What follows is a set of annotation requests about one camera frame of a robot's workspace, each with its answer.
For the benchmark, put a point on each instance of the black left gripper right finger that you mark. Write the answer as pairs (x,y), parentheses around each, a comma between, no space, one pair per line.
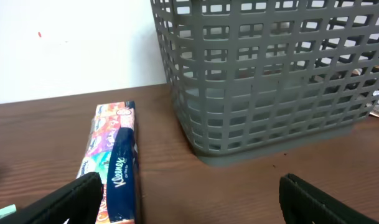
(303,203)

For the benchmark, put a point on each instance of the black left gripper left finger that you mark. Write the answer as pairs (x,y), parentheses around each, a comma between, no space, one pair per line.
(77,202)

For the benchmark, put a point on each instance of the Kleenex pocket tissue multipack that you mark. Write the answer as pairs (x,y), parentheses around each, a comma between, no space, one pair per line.
(112,153)

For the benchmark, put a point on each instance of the grey plastic lattice basket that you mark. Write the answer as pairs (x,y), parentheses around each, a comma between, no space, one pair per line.
(250,78)

